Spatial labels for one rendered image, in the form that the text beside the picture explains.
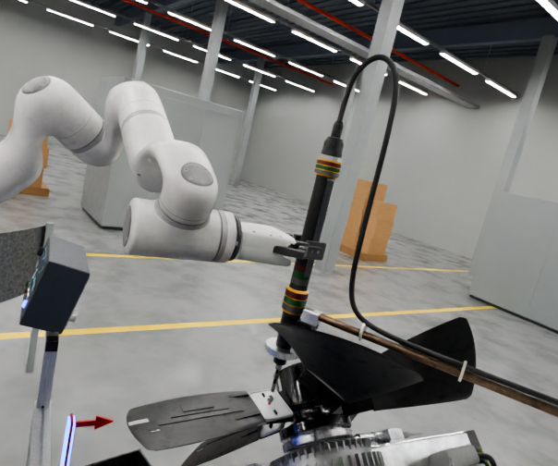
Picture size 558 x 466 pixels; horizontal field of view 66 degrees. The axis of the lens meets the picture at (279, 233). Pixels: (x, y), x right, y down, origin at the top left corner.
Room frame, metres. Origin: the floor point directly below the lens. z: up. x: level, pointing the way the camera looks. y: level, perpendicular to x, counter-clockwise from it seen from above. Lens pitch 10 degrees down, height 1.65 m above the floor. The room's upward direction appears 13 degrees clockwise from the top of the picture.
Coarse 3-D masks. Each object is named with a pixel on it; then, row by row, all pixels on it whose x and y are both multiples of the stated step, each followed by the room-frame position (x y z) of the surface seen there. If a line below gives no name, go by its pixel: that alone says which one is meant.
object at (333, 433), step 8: (312, 432) 0.73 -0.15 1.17; (320, 432) 0.72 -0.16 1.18; (328, 432) 0.72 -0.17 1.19; (336, 432) 0.72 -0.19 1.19; (344, 432) 0.73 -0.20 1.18; (352, 432) 0.76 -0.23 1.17; (296, 440) 0.72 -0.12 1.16; (304, 440) 0.71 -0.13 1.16; (312, 440) 0.71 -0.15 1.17; (320, 440) 0.73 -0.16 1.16; (328, 440) 0.75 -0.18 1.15; (288, 448) 0.73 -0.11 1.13; (296, 448) 0.75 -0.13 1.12
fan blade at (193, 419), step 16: (176, 400) 0.75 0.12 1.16; (192, 400) 0.75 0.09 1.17; (208, 400) 0.74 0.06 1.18; (224, 400) 0.75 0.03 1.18; (240, 400) 0.75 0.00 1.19; (128, 416) 0.69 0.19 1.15; (144, 416) 0.68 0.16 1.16; (160, 416) 0.68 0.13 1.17; (176, 416) 0.68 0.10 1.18; (192, 416) 0.68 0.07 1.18; (208, 416) 0.69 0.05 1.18; (224, 416) 0.70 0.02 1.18; (240, 416) 0.70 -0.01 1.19; (256, 416) 0.71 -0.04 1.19; (144, 432) 0.62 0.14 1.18; (176, 432) 0.63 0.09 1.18; (192, 432) 0.64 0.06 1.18; (208, 432) 0.64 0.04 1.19; (224, 432) 0.65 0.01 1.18; (160, 448) 0.57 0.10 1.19
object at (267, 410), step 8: (256, 392) 0.80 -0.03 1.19; (264, 392) 0.80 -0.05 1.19; (272, 392) 0.80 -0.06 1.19; (256, 400) 0.77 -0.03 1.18; (264, 400) 0.77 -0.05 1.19; (280, 400) 0.78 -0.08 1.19; (264, 408) 0.75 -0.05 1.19; (272, 408) 0.75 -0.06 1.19; (280, 408) 0.76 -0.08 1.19; (288, 408) 0.76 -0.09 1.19; (264, 416) 0.73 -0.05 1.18; (272, 416) 0.73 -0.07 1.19; (280, 416) 0.73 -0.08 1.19; (288, 416) 0.74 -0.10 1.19
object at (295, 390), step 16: (288, 368) 0.81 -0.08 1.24; (304, 368) 0.81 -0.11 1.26; (288, 384) 0.79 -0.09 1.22; (288, 400) 0.78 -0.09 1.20; (304, 400) 0.77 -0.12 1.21; (320, 400) 0.77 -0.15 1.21; (304, 416) 0.76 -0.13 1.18; (320, 416) 0.74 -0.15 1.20; (336, 416) 0.74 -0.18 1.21; (288, 432) 0.73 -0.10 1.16; (304, 432) 0.73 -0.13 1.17
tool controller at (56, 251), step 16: (48, 240) 1.25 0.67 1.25; (64, 240) 1.30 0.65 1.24; (48, 256) 1.11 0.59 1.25; (64, 256) 1.15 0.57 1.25; (80, 256) 1.22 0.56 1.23; (32, 272) 1.26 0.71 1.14; (48, 272) 1.07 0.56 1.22; (64, 272) 1.09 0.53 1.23; (80, 272) 1.11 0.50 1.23; (32, 288) 1.09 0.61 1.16; (48, 288) 1.07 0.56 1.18; (64, 288) 1.09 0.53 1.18; (80, 288) 1.11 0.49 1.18; (32, 304) 1.06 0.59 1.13; (48, 304) 1.07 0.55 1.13; (64, 304) 1.09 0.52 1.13; (32, 320) 1.06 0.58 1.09; (48, 320) 1.08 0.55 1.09; (64, 320) 1.10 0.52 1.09
